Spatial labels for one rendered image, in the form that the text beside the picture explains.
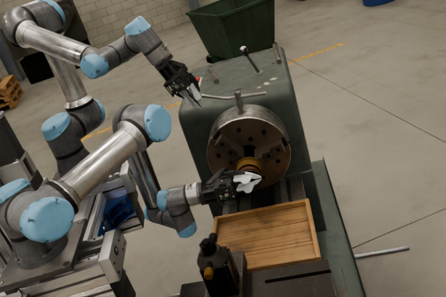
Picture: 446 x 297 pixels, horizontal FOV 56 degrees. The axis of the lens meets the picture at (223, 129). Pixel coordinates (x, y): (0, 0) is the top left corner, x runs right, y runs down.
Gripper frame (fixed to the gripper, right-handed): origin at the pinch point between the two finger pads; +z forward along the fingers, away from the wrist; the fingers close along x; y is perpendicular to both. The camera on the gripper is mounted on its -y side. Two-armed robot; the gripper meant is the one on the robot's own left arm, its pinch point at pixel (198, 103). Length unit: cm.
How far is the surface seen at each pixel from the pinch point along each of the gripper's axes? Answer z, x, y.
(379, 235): 147, 16, -66
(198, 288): 32, -18, 49
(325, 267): 44, 16, 50
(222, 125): 12.0, 1.6, -0.5
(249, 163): 24.5, 4.8, 11.6
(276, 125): 23.1, 17.5, -1.7
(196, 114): 7.8, -9.7, -16.9
